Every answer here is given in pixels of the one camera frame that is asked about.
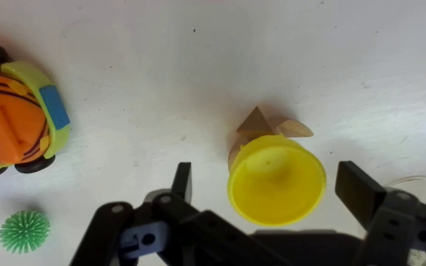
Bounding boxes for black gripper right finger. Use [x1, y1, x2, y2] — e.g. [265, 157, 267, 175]
[335, 160, 426, 266]

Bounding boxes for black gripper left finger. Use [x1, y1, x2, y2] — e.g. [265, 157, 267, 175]
[70, 162, 284, 266]

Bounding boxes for green spiky ball toy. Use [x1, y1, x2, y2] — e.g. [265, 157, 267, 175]
[0, 210, 52, 255]

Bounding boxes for orange toy car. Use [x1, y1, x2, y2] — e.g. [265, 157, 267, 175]
[0, 45, 73, 184]

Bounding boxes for wooden star puzzle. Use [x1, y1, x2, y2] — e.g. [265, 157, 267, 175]
[227, 105, 316, 172]

